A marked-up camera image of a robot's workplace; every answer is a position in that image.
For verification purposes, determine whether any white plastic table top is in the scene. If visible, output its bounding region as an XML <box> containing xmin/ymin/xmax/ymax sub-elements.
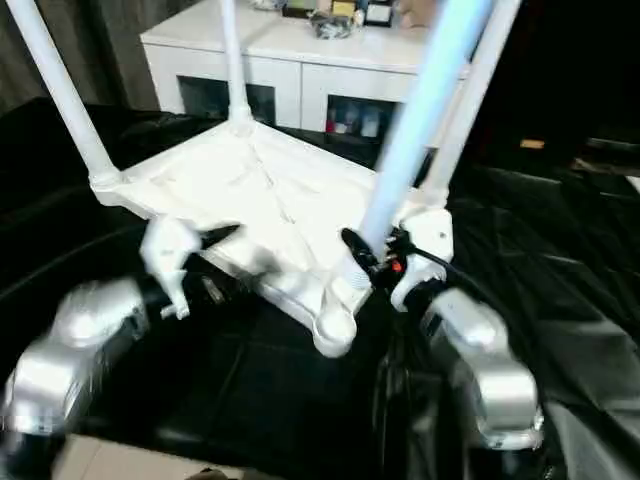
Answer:
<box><xmin>89</xmin><ymin>119</ymin><xmax>451</xmax><ymax>359</ymax></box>

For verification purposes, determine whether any white plastic table leg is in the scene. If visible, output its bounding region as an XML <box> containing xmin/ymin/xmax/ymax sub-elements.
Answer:
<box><xmin>7</xmin><ymin>0</ymin><xmax>124</xmax><ymax>201</ymax></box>
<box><xmin>344</xmin><ymin>0</ymin><xmax>501</xmax><ymax>291</ymax></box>
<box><xmin>417</xmin><ymin>0</ymin><xmax>524</xmax><ymax>206</ymax></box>
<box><xmin>219</xmin><ymin>0</ymin><xmax>254</xmax><ymax>131</ymax></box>

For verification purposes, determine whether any black mat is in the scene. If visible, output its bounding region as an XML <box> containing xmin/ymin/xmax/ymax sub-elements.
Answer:
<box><xmin>0</xmin><ymin>97</ymin><xmax>640</xmax><ymax>480</ymax></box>

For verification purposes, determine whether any white cabinet with glass doors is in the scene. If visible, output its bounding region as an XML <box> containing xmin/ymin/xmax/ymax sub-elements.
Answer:
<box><xmin>139</xmin><ymin>0</ymin><xmax>474</xmax><ymax>134</ymax></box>

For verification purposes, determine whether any grey curtain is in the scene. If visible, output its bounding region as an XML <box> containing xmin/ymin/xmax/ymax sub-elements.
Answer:
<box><xmin>0</xmin><ymin>0</ymin><xmax>161</xmax><ymax>117</ymax></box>

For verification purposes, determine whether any dark long rod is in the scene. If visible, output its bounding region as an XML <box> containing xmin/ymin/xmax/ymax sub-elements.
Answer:
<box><xmin>587</xmin><ymin>137</ymin><xmax>640</xmax><ymax>152</ymax></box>

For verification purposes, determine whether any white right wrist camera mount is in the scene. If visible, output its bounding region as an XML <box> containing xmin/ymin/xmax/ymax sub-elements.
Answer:
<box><xmin>392</xmin><ymin>208</ymin><xmax>454</xmax><ymax>311</ymax></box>

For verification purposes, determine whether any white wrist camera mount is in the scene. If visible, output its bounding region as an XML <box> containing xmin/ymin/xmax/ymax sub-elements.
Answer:
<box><xmin>139</xmin><ymin>217</ymin><xmax>201</xmax><ymax>321</ymax></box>
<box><xmin>392</xmin><ymin>208</ymin><xmax>454</xmax><ymax>311</ymax></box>

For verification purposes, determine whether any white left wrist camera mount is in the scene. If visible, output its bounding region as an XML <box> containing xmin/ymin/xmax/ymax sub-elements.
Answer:
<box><xmin>139</xmin><ymin>217</ymin><xmax>201</xmax><ymax>321</ymax></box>

